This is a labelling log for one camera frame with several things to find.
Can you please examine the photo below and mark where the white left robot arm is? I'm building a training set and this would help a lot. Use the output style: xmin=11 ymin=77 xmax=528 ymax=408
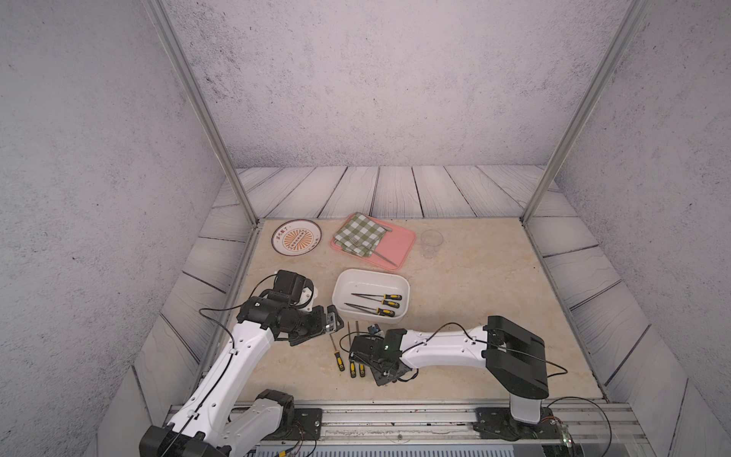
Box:
xmin=139 ymin=297 xmax=345 ymax=456

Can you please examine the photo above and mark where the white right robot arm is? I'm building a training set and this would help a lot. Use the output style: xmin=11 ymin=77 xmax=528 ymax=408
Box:
xmin=348 ymin=315 xmax=549 ymax=425

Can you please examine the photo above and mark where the white rectangular storage box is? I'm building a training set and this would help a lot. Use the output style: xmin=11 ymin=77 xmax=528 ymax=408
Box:
xmin=332 ymin=268 xmax=410 ymax=324

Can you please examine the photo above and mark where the round patterned plate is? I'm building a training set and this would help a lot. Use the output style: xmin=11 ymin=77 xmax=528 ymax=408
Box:
xmin=271 ymin=219 xmax=322 ymax=257

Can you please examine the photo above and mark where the pink plastic tray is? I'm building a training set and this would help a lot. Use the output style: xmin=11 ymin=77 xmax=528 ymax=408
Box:
xmin=329 ymin=217 xmax=416 ymax=272

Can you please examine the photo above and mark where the green checkered cloth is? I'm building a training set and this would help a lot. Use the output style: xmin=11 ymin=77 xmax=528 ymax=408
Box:
xmin=333 ymin=213 xmax=390 ymax=258

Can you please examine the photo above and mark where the clear plastic cup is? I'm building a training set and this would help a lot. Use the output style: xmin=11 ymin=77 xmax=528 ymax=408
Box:
xmin=420 ymin=230 xmax=444 ymax=259

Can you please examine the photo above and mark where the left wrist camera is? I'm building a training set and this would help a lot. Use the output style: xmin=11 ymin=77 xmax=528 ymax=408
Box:
xmin=325 ymin=305 xmax=345 ymax=334

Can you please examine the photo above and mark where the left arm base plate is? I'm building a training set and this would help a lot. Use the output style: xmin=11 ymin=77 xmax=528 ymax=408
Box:
xmin=263 ymin=407 xmax=323 ymax=442

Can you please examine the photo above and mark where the metal base rail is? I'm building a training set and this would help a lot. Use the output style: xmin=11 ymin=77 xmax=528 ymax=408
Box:
xmin=257 ymin=399 xmax=654 ymax=456

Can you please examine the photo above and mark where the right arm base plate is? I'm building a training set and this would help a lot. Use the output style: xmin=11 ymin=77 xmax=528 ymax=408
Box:
xmin=472 ymin=407 xmax=562 ymax=442

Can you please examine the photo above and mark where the left aluminium frame post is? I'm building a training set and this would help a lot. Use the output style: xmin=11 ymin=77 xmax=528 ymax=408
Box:
xmin=143 ymin=0 xmax=258 ymax=226

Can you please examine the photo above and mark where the aluminium frame post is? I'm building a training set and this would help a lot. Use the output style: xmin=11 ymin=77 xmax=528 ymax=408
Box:
xmin=143 ymin=0 xmax=258 ymax=226
xmin=520 ymin=0 xmax=651 ymax=229

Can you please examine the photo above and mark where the right aluminium frame post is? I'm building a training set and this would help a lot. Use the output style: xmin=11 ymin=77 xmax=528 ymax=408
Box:
xmin=520 ymin=0 xmax=651 ymax=229

